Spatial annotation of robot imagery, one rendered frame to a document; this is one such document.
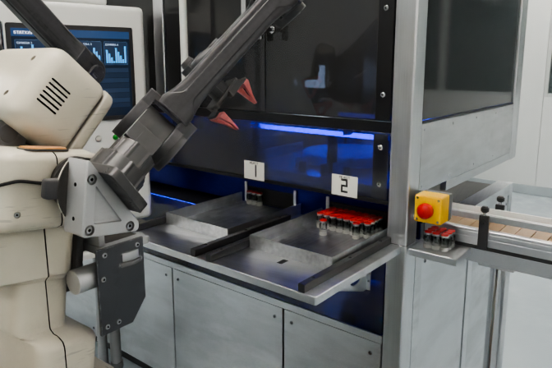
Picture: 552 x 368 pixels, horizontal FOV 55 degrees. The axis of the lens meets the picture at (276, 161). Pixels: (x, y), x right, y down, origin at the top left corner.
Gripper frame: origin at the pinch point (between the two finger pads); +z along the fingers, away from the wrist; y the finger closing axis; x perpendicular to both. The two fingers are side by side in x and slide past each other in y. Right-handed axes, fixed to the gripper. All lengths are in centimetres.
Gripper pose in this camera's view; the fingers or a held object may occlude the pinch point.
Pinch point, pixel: (244, 114)
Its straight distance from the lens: 148.3
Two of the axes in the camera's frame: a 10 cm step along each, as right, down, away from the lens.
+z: 6.8, 6.2, 3.9
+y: -5.0, 7.8, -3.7
